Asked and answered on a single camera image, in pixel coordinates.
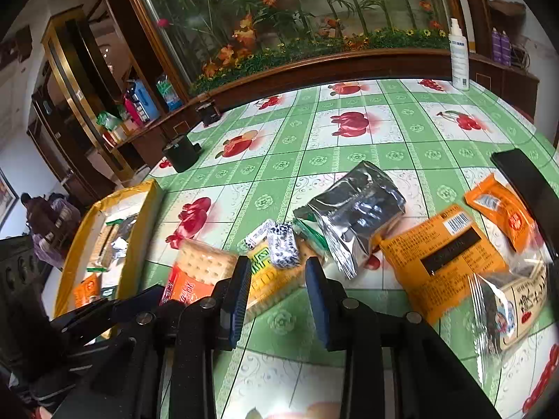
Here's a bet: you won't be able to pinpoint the orange cracker pack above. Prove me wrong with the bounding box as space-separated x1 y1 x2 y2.
160 239 238 304

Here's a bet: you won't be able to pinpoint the green yellow cracker pack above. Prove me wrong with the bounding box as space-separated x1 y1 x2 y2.
242 219 324 323

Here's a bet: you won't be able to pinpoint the blue white patterned candy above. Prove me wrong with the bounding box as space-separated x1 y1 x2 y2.
244 219 299 270

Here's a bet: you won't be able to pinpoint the silver foil snack bag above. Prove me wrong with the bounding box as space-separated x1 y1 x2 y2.
294 161 406 279

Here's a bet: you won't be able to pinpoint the yellow tray box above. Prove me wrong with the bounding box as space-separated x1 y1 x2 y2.
54 179 164 318

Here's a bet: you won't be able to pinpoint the large orange snack packet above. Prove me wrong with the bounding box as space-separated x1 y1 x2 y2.
380 204 507 324

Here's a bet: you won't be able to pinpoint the clear bag printed snack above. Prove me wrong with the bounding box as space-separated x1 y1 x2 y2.
469 245 552 382

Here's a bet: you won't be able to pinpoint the green fruit pattern tablecloth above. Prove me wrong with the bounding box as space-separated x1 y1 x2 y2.
146 79 558 418

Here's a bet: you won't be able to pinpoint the small orange snack packet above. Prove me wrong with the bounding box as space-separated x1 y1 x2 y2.
464 173 535 252

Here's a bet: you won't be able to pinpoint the small black jar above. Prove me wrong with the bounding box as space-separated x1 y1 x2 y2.
196 100 222 127

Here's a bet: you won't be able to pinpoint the green snack bag on shelf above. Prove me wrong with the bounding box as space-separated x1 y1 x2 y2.
156 74 183 112

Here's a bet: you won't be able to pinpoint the black phone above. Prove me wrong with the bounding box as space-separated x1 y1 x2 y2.
491 148 559 260

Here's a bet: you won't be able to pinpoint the blue thermos jug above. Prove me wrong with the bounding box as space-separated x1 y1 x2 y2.
127 80 160 123

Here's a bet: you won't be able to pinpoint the flower display glass cabinet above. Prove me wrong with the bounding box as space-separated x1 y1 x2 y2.
137 0 449 96

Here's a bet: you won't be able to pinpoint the white spray bottle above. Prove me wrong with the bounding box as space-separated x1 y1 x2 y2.
448 18 470 91

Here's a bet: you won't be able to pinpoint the purple bottles on shelf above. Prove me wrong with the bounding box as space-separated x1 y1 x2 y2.
492 28 511 66

